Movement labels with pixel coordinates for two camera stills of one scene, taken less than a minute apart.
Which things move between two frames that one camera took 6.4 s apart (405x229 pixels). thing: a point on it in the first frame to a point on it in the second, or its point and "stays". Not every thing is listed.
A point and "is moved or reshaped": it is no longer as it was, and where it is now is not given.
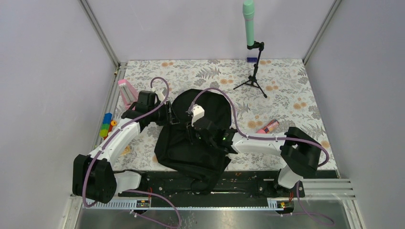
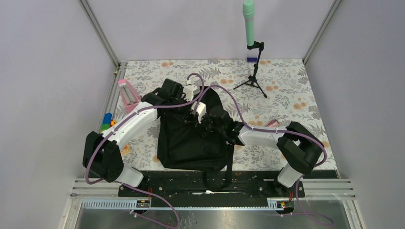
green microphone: x=248 y=11 stays
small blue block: x=251 y=59 stays
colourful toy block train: x=107 y=125 stays
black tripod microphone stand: x=252 y=80 stays
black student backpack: x=177 y=147 is moved or reshaped
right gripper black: x=193 y=130 to x=205 y=117
